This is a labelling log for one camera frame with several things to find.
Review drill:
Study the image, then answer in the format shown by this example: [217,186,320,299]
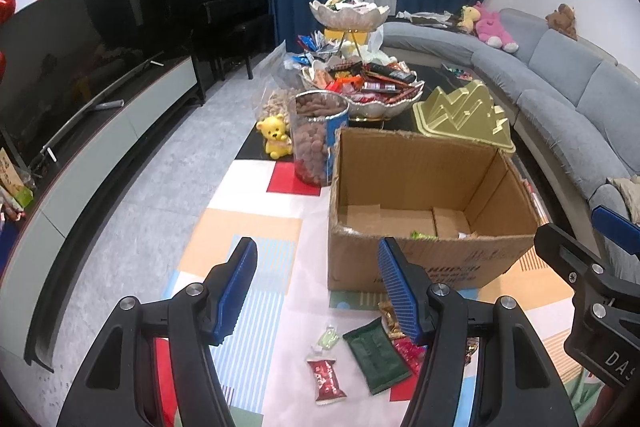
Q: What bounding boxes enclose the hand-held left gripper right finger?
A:
[377,237,583,427]

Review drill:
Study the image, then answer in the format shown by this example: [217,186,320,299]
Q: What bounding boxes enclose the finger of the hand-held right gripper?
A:
[534,223,640,304]
[591,205,640,253]

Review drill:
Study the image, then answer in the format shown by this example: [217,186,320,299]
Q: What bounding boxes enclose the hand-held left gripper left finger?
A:
[56,237,259,427]

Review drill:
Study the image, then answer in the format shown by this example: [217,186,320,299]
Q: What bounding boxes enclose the gold foil snack wrapper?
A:
[377,299,403,339]

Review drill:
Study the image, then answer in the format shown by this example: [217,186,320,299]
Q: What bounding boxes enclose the brown cardboard box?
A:
[327,127,553,294]

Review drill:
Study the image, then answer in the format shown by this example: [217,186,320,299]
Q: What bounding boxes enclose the pink red snack packet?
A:
[392,338,426,375]

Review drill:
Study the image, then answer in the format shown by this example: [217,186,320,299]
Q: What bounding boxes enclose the dark green snack packet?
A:
[343,319,412,397]

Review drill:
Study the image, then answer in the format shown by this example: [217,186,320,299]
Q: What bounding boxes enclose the light green candy packet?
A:
[314,324,342,353]

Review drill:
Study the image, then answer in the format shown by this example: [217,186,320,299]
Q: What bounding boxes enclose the pile of wrapped snacks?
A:
[307,59,418,102]

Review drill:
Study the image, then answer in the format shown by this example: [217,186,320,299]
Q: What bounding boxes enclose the beige jacket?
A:
[607,176,640,223]

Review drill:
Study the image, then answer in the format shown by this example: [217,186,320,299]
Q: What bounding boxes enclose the colourful patchwork tablecloth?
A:
[150,159,640,427]

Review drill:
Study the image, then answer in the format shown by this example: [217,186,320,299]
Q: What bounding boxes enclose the yellow bear figurine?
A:
[256,114,294,161]

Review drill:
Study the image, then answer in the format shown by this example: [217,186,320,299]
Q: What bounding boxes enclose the gold mountain-shaped tray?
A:
[412,79,517,154]

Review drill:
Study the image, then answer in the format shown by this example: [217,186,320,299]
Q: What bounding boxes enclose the clear jar of nuts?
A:
[287,89,351,186]

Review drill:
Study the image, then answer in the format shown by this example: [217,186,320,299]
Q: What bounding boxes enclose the grey corner sofa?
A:
[380,8,640,288]

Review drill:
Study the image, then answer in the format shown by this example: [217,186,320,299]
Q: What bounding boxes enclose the grey black television cabinet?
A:
[0,54,207,373]

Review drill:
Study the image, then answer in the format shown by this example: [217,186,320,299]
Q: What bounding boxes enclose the clear plastic bag of nuts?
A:
[252,52,301,128]

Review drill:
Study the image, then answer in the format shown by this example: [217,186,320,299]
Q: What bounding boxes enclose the scattered small candies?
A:
[441,64,480,80]

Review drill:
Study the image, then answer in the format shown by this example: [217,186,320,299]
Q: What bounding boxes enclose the brown plush toy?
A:
[545,3,578,40]

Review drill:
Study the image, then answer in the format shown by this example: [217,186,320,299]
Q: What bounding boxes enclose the pink plush toy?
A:
[472,2,519,54]

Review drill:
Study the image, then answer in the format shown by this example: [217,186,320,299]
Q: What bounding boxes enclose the white plastic bag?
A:
[357,26,387,62]

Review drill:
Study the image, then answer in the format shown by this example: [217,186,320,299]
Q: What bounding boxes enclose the yellow plush toy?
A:
[457,5,478,32]

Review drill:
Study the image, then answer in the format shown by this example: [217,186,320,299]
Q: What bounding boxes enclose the heap of blue snack packets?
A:
[285,29,351,68]

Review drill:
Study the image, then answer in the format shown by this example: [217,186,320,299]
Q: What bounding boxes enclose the beige snack bag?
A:
[0,147,21,188]

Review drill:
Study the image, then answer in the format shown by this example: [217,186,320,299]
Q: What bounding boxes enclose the crumpled white green cloth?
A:
[395,9,461,28]

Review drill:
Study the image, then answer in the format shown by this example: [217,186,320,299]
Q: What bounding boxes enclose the black piano bench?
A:
[220,14,277,80]

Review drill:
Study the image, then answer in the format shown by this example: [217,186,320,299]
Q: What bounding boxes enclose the white tiered snack bowl stand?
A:
[300,0,426,120]

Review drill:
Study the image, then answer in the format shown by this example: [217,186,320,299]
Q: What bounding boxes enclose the black curved television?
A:
[0,0,166,170]

